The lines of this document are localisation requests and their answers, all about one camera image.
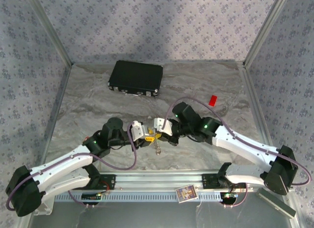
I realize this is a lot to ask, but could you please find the small picture card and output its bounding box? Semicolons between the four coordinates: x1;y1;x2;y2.
175;184;199;204

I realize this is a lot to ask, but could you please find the black hard case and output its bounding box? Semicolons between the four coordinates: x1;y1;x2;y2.
107;60;164;98

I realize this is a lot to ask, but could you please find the small circuit board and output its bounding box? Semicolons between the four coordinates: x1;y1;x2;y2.
81;192;102;202
219;192;239;204

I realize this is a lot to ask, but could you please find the grey metal bar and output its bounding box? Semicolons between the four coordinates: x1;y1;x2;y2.
254;187;297;219

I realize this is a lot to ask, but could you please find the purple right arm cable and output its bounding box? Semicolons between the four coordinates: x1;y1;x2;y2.
163;97;312;209

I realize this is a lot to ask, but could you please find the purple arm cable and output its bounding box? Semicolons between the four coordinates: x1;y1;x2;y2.
163;97;312;209
6;122;138;213

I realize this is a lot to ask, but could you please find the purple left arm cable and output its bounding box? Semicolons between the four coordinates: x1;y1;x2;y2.
6;122;138;213

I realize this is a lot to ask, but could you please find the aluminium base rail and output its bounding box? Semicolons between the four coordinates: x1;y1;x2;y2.
49;171;294;192

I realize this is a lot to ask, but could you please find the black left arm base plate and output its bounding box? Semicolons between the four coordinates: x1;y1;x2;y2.
97;173;117;190

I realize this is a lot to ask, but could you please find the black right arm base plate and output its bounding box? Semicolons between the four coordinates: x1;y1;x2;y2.
201;173;247;190

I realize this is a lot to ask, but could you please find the grey slotted cable duct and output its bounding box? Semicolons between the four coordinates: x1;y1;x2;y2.
53;191;223;203

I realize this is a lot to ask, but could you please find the thin red wire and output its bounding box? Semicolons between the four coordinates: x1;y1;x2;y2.
100;180;110;195

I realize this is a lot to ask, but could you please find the aluminium frame post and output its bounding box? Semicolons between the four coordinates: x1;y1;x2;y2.
242;0;292;69
24;0;75;67

